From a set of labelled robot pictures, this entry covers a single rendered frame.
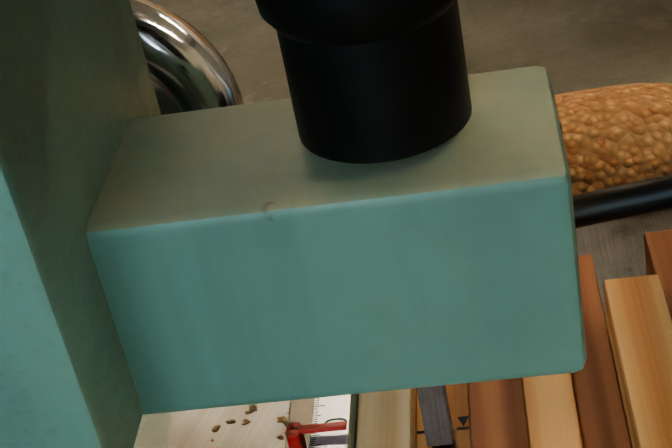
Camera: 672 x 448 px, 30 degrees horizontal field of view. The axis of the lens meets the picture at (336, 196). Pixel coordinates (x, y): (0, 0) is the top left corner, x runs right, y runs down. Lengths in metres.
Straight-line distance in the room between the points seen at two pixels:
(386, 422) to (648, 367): 0.09
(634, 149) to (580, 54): 2.21
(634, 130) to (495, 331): 0.29
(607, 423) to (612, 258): 0.18
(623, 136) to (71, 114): 0.34
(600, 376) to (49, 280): 0.21
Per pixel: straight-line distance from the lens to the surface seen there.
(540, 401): 0.44
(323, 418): 0.45
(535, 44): 2.91
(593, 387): 0.45
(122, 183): 0.38
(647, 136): 0.64
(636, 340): 0.44
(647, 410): 0.41
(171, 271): 0.36
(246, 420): 0.70
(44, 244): 0.33
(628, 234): 0.61
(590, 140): 0.64
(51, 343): 0.34
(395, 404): 0.45
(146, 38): 0.49
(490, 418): 0.45
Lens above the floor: 1.25
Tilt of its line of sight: 31 degrees down
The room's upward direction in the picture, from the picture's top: 12 degrees counter-clockwise
